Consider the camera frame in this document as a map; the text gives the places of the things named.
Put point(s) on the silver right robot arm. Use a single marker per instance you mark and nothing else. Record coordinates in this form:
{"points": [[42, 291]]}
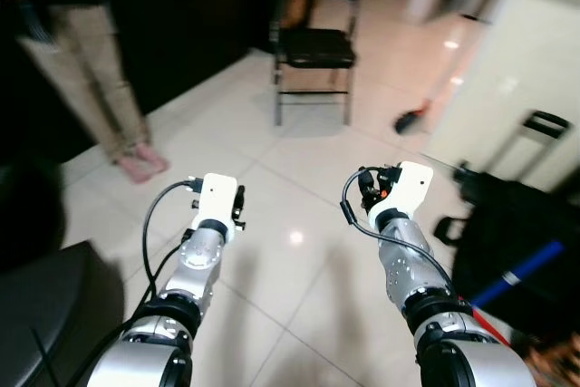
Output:
{"points": [[412, 265]]}

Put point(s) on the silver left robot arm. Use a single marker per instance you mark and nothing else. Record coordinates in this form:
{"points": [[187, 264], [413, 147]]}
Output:
{"points": [[195, 265]]}

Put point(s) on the black trolley bag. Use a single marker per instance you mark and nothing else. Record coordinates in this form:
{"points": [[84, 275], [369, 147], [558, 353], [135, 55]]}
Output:
{"points": [[517, 224]]}

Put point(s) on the black folding chair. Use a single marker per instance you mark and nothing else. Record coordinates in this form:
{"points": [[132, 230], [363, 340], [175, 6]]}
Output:
{"points": [[315, 47]]}

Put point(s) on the red dustpan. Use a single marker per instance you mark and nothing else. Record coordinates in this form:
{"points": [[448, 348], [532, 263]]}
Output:
{"points": [[489, 322]]}

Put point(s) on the cream cabinet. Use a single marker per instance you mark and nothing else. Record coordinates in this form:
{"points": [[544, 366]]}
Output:
{"points": [[517, 52]]}

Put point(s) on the person in beige trousers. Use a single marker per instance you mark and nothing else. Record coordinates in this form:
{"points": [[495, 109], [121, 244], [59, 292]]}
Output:
{"points": [[91, 61]]}

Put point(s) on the black leather seat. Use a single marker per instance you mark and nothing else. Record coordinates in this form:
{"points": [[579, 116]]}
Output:
{"points": [[54, 314]]}

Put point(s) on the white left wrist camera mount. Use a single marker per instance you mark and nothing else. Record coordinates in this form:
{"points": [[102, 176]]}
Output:
{"points": [[216, 195]]}

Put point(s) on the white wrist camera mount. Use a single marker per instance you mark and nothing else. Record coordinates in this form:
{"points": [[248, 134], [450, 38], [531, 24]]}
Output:
{"points": [[410, 186], [216, 195]]}

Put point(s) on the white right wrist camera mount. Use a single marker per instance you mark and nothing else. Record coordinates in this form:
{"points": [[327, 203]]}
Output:
{"points": [[410, 186]]}

